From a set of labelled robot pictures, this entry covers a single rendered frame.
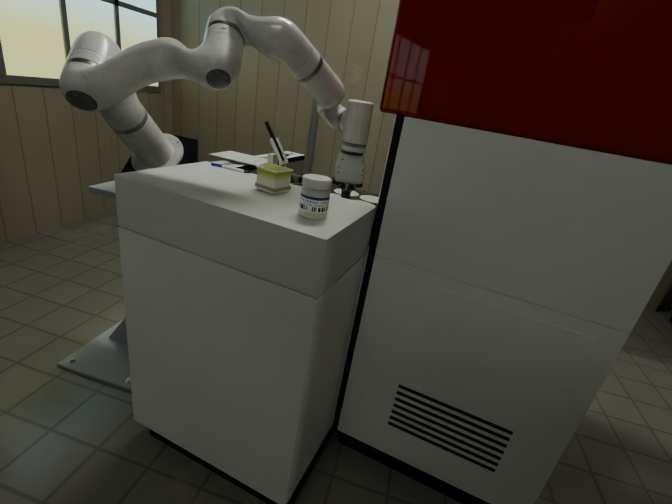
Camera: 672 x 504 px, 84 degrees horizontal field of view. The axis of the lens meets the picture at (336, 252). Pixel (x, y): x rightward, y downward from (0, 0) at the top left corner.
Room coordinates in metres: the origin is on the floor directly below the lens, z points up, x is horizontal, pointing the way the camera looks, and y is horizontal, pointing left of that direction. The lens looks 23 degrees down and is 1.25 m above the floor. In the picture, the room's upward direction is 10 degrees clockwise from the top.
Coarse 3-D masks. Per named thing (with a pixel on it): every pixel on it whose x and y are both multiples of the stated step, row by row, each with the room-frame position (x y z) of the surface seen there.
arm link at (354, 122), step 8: (352, 104) 1.25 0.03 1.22; (360, 104) 1.24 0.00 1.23; (368, 104) 1.25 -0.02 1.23; (344, 112) 1.29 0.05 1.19; (352, 112) 1.25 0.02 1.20; (360, 112) 1.24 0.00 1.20; (368, 112) 1.25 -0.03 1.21; (344, 120) 1.27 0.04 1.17; (352, 120) 1.24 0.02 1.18; (360, 120) 1.24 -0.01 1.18; (368, 120) 1.26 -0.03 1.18; (344, 128) 1.27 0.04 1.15; (352, 128) 1.24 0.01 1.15; (360, 128) 1.24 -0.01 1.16; (368, 128) 1.26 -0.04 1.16; (344, 136) 1.26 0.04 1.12; (352, 136) 1.24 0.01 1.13; (360, 136) 1.24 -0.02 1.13; (360, 144) 1.25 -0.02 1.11
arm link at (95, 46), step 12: (84, 36) 1.10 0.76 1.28; (96, 36) 1.12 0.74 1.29; (72, 48) 1.08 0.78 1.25; (84, 48) 1.07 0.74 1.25; (96, 48) 1.09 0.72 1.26; (108, 48) 1.12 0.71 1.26; (96, 60) 1.07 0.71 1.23; (132, 96) 1.18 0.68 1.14; (108, 108) 1.15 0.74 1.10; (120, 108) 1.15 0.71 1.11; (132, 108) 1.17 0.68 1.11; (144, 108) 1.23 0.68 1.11; (108, 120) 1.15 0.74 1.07; (120, 120) 1.15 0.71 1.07; (132, 120) 1.17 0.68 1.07; (144, 120) 1.21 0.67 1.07; (120, 132) 1.18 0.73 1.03
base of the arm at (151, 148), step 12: (132, 132) 1.18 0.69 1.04; (144, 132) 1.21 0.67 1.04; (156, 132) 1.26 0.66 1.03; (132, 144) 1.21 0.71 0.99; (144, 144) 1.23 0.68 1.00; (156, 144) 1.26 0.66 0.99; (168, 144) 1.33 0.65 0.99; (180, 144) 1.37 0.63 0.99; (132, 156) 1.34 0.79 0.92; (144, 156) 1.26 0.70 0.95; (156, 156) 1.28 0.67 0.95; (168, 156) 1.32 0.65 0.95; (180, 156) 1.33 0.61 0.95; (144, 168) 1.30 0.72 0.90
